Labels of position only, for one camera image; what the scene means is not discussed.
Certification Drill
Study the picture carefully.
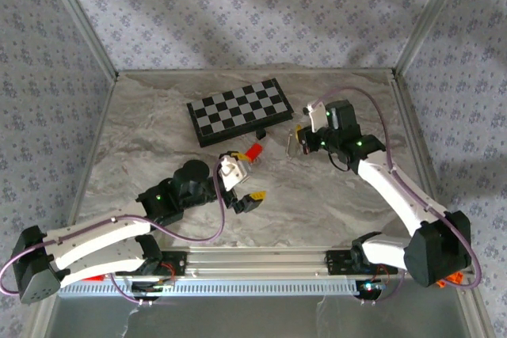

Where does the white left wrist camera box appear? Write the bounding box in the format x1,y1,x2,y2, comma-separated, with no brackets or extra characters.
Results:
219,155,251,192

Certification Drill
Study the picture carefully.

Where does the grey metal sheet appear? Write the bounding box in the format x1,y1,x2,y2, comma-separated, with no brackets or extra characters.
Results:
43,294,476,338

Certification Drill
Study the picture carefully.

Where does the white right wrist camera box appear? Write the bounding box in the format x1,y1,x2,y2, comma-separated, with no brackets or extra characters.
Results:
301,102,326,134

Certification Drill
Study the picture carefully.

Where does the black and grey chessboard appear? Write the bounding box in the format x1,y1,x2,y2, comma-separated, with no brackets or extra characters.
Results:
186,78,295,148

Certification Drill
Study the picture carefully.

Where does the small red cylinder piece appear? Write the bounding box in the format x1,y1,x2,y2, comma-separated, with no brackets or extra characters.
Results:
244,142,265,165

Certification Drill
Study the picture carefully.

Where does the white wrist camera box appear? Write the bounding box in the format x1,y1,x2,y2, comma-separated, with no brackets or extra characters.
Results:
219,155,251,192
301,102,326,134

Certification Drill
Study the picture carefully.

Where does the aluminium back rail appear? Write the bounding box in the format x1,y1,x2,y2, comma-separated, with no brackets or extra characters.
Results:
116,68,397,78

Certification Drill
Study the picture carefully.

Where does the small circuit board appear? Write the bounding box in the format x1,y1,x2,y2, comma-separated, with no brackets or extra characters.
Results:
132,280,175,296
358,280,387,294

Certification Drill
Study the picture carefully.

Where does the grey slotted cable duct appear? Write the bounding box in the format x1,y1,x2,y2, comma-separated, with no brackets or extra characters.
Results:
59,279,365,298

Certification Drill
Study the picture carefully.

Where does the orange curved plastic piece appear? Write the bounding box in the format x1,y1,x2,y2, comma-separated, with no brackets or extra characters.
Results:
435,272,465,289

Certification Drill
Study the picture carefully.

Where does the aluminium front rail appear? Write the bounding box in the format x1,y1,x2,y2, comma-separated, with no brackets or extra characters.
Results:
63,245,475,282

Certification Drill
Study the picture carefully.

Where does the aluminium frame post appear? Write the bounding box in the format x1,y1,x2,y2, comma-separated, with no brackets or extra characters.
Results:
39,0,120,78
394,0,472,78

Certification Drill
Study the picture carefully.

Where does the aluminium side rail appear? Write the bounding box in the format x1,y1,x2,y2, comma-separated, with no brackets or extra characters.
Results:
390,76,463,247

